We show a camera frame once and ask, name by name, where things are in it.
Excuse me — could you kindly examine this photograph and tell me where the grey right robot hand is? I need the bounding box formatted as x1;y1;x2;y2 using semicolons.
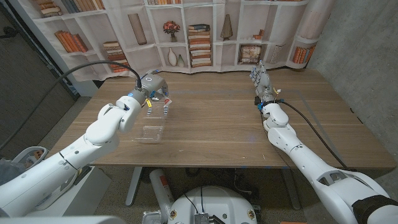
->
249;60;277;105

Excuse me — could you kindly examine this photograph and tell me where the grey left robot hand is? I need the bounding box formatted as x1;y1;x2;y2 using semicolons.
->
133;73;170;103

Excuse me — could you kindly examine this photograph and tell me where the white red toothpaste tube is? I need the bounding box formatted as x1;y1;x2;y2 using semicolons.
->
161;96;173;118

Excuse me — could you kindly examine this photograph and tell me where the clear plastic clamshell container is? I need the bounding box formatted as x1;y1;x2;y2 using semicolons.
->
133;93;174;144

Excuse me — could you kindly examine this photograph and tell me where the printed bookshelf backdrop cloth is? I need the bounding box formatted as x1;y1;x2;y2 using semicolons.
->
7;0;336;82

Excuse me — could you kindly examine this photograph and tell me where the white roll with orange label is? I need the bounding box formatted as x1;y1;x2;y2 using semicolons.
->
149;168;175;223

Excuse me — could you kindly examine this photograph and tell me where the grey metal table leg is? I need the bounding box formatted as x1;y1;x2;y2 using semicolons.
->
281;169;302;211
125;167;143;207

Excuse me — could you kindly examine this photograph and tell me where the white flat floor platform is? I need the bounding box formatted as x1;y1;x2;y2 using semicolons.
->
27;166;112;218

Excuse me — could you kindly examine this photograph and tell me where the white robot torso base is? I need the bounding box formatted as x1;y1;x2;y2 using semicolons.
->
167;185;258;224

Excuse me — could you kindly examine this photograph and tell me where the person's leg in jeans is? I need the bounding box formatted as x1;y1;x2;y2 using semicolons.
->
0;160;19;186

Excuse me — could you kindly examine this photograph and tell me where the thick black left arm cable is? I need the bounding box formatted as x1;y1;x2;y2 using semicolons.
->
0;60;143;152

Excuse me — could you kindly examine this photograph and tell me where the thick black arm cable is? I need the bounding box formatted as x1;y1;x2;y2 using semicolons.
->
0;60;143;152
276;98;358;172

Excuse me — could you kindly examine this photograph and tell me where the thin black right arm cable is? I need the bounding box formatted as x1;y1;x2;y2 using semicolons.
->
259;110;312;187

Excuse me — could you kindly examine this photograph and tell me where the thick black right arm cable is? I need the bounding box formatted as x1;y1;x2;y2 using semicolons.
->
276;98;358;172

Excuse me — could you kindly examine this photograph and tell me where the black floor cable tangle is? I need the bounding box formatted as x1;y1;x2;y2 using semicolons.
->
231;169;261;200

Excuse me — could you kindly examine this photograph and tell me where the black door handle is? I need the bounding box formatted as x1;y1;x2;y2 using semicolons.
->
0;26;19;40

